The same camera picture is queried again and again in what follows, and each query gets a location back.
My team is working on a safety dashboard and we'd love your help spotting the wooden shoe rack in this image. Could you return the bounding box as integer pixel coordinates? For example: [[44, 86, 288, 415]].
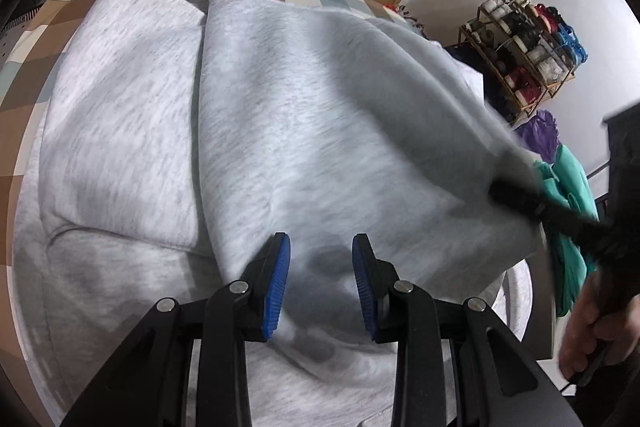
[[459, 4, 576, 125]]

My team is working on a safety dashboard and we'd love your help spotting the dotted grey rug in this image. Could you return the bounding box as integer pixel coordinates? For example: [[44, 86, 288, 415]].
[[0, 4, 46, 62]]

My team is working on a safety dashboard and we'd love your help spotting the light grey hoodie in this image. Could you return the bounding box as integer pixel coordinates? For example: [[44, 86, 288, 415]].
[[10, 0, 551, 427]]

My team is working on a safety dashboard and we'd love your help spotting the teal sweatshirt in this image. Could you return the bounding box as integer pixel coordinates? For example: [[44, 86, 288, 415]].
[[532, 144, 601, 318]]

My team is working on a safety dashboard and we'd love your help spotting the purple bag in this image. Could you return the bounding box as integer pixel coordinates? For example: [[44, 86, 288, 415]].
[[515, 109, 561, 160]]

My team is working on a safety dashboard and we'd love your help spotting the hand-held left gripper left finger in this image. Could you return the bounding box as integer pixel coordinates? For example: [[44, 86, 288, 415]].
[[60, 232, 292, 427]]

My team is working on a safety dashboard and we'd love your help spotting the person's right hand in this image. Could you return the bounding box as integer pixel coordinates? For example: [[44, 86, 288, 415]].
[[557, 257, 640, 380]]

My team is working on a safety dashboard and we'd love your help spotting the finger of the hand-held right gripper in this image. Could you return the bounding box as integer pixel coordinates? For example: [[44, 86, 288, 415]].
[[487, 177, 613, 258]]

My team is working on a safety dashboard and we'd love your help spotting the checkered tablecloth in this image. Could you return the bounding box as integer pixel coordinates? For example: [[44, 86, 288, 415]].
[[0, 0, 426, 268]]

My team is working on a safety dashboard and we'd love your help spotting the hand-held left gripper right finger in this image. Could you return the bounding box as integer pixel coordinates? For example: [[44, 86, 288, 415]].
[[351, 233, 583, 427]]

